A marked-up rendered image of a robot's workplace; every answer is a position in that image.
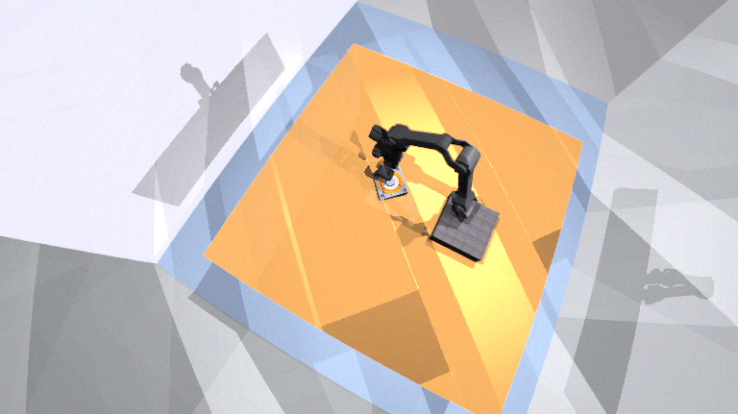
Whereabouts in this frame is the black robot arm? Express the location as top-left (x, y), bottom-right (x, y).
top-left (368, 123), bottom-right (481, 221)

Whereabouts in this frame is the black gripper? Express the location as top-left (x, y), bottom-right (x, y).
top-left (377, 150), bottom-right (404, 181)

